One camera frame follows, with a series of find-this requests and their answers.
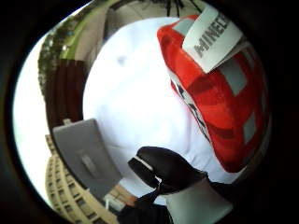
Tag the green trees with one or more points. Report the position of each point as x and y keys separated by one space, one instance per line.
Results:
x=51 y=53

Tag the grey flat case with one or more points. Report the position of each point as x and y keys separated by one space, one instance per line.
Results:
x=85 y=152

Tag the brown wooden fence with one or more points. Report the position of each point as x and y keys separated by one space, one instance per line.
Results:
x=64 y=93

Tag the black tripod legs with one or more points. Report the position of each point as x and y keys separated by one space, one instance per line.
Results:
x=176 y=6

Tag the red block plush toy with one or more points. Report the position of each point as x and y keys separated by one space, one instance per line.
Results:
x=224 y=102

